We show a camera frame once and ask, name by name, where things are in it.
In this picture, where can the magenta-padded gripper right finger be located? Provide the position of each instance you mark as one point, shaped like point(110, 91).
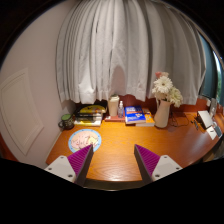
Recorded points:
point(165, 166)

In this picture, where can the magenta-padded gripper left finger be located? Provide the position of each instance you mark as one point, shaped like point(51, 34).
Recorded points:
point(63, 168)

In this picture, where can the pink computer mouse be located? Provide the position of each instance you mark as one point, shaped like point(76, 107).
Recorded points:
point(86, 139)

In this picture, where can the round cartoon-print mouse pad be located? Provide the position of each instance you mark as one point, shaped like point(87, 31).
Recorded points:
point(74, 141)

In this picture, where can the dark mug with green inside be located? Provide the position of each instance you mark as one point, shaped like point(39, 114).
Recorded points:
point(66, 122)

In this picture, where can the orange book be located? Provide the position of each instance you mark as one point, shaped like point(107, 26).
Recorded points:
point(149, 120)

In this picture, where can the yellow and white book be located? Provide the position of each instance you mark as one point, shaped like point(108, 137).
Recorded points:
point(87, 123)

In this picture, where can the dark pen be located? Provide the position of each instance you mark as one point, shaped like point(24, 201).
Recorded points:
point(196, 125)

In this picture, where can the white ceramic vase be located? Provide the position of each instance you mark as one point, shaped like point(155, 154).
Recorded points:
point(162, 115)

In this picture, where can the small white card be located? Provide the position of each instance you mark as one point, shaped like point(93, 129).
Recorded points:
point(211, 132)

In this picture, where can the blue book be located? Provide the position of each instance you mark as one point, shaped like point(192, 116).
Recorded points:
point(134, 115)

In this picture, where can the white flat device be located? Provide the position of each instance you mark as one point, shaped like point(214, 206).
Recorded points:
point(205, 119)

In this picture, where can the yellow and black cover book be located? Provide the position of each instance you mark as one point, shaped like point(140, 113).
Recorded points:
point(91, 109)

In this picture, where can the red-brown book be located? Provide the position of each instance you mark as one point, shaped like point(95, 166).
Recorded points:
point(111, 118)

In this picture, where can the clear spray bottle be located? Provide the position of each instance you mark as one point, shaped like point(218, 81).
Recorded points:
point(121, 110)

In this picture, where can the beige tumbler with lid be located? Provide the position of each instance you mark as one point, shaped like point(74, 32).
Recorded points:
point(113, 106)

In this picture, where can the grey curtain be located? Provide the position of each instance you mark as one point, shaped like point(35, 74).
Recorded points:
point(126, 50)

